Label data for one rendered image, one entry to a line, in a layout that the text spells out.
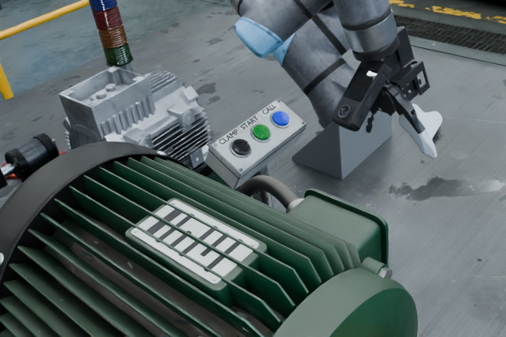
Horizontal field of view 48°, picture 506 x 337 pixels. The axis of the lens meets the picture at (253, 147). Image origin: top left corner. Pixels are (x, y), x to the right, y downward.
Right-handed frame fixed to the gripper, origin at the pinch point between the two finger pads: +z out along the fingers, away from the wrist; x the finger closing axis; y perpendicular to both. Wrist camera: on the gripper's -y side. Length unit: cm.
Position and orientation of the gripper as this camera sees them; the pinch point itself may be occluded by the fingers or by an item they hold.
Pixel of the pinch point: (397, 147)
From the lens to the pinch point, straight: 100.2
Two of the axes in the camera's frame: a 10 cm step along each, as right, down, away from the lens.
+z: 3.9, 7.4, 5.4
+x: -5.5, -2.9, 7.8
